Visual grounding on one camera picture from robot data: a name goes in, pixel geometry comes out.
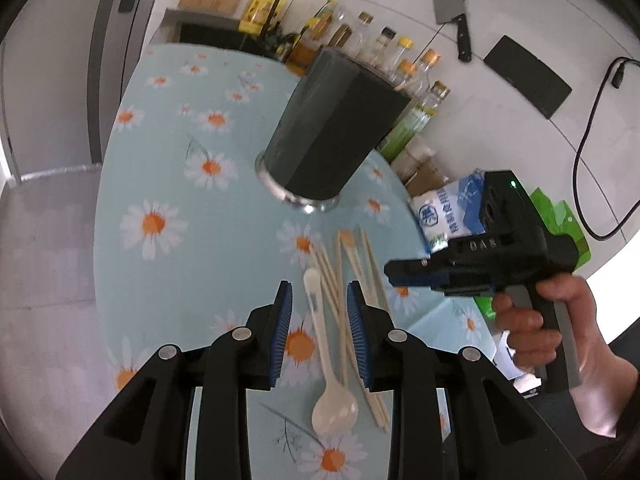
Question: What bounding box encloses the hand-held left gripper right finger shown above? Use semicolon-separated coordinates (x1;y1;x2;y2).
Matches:
346;280;587;480

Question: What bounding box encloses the dark kitchen sink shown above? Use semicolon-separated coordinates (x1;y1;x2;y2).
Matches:
165;7;281;58

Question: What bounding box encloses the white and blue salt bag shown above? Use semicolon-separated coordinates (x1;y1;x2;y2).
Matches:
411;167;488;253

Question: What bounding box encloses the yellow oil jug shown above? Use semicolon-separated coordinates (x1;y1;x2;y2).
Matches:
239;0;288;36

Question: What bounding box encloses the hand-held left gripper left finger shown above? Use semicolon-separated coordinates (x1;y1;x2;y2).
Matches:
55;280;296;480

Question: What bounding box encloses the person's right forearm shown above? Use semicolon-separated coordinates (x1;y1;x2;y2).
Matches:
570;342;640;438

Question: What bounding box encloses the black wall panel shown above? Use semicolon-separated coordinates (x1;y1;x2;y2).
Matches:
483;35;573;120

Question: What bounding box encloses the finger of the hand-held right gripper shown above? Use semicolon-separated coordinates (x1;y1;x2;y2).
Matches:
384;258;448;295

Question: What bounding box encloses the wooden chopstick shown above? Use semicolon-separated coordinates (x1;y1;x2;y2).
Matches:
319;277;388;428
312;250;392;433
360;228;391;311
349;246;364;292

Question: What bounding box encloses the small wooden spoon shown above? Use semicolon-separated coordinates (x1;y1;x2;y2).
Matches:
336;229;357;386

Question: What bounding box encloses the grey sliding door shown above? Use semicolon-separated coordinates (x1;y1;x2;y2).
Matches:
0;0;173;186

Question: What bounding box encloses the black power cable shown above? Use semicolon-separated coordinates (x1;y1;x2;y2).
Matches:
572;56;640;241

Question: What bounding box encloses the row of condiment bottles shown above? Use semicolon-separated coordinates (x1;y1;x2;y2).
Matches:
280;0;452;196

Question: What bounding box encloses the dark utensil holder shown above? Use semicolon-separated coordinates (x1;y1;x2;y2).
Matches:
255;46;412;216

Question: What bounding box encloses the green plastic bag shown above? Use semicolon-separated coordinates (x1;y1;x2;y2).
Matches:
475;187;592;321

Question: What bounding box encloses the person's right hand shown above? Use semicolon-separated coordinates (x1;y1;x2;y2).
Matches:
492;276;611;376

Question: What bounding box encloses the white plastic spoon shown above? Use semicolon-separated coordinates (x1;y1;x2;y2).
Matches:
303;268;359;437

